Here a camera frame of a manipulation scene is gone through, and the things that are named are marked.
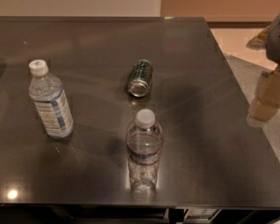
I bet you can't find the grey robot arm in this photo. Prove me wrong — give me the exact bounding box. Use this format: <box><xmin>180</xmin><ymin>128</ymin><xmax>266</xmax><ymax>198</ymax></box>
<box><xmin>246</xmin><ymin>13</ymin><xmax>280</xmax><ymax>128</ymax></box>

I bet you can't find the green soda can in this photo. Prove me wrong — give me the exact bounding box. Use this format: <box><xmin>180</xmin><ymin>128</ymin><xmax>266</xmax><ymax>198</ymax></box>
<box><xmin>127</xmin><ymin>60</ymin><xmax>153</xmax><ymax>98</ymax></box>

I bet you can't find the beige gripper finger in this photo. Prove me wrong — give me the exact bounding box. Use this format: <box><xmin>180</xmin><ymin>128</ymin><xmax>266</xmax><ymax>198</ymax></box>
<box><xmin>246</xmin><ymin>99</ymin><xmax>278</xmax><ymax>128</ymax></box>

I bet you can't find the labelled water bottle white cap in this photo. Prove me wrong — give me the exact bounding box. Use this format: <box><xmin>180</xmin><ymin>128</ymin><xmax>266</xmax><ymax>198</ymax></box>
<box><xmin>29</xmin><ymin>60</ymin><xmax>74</xmax><ymax>139</ymax></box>

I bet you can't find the clear empty water bottle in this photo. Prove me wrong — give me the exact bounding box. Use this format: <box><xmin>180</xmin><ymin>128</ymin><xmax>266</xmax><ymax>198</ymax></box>
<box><xmin>126</xmin><ymin>108</ymin><xmax>164</xmax><ymax>194</ymax></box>

